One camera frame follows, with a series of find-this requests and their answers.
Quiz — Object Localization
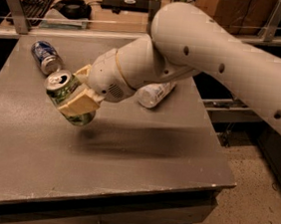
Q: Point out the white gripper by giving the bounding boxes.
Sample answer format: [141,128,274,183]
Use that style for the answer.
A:
[58,48,136,116]

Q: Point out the green soda can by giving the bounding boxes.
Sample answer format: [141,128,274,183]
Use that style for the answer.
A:
[44,70,96,126]

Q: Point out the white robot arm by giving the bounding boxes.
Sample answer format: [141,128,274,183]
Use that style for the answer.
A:
[59,2,281,135]

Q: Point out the blue soda can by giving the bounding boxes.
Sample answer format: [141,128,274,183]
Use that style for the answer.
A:
[31,41,63,76]

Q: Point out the clear plastic water bottle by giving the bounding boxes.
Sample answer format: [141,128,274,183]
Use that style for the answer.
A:
[137,82,176,109]

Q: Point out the black headphones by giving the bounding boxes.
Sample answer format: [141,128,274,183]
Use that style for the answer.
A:
[53,0,92,20]

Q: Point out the black laptop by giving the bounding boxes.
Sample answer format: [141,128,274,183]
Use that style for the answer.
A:
[101,0,149,12]

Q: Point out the black keyboard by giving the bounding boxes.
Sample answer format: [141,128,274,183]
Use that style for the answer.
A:
[21,0,54,27]

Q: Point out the glass partition panel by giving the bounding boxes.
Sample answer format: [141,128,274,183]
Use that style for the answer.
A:
[0,0,281,57]

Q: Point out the grey drawer cabinet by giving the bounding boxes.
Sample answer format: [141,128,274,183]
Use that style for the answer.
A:
[0,165,221,224]

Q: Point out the wooden box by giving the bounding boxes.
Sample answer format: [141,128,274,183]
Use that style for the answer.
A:
[195,0,278,36]

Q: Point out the metal bracket left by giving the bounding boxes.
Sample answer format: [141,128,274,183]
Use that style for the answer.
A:
[6,0,30,35]

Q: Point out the metal bracket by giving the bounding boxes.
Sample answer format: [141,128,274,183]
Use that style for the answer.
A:
[261,0,281,43]
[6,0,30,35]
[146,0,161,34]

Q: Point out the metal bracket middle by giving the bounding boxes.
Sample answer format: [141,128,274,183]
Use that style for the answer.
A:
[146,0,161,34]

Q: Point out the metal bracket right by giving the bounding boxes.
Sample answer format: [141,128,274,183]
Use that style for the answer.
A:
[261,0,281,43]

